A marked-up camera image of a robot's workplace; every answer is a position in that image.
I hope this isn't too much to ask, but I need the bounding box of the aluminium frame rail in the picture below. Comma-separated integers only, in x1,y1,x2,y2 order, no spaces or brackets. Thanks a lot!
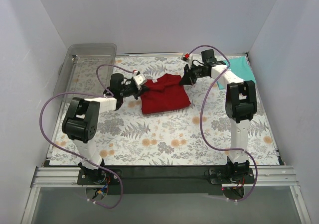
31,165,299,187

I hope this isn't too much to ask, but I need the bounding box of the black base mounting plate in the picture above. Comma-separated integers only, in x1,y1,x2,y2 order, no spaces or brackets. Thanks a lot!
77,165,256,196

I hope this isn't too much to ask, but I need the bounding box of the red t shirt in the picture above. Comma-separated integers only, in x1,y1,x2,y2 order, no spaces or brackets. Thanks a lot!
141,74,190,114

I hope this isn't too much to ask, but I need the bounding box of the floral tablecloth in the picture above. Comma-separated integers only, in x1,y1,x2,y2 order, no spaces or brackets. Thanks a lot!
48,56,279,166

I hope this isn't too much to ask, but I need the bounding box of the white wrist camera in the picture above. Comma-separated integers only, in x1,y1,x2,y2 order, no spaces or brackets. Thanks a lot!
181,53,193,69
133,70,147,89

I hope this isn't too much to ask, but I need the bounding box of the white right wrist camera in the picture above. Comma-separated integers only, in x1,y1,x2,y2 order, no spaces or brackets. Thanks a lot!
181,53,193,69

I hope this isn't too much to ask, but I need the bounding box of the clear plastic bin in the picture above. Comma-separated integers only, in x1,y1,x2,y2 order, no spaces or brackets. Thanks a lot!
53,43,117,104

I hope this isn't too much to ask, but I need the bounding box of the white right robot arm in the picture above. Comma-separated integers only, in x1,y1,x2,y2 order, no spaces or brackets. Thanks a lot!
180,49,257,183

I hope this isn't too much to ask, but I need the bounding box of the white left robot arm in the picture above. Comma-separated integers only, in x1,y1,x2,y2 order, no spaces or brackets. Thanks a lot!
62,70,147,184

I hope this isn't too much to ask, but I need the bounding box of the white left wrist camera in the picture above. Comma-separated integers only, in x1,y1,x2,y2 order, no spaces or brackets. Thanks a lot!
133,70,147,89

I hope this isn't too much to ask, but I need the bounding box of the folded teal t shirt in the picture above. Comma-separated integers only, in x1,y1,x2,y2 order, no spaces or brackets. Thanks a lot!
229,56,256,83

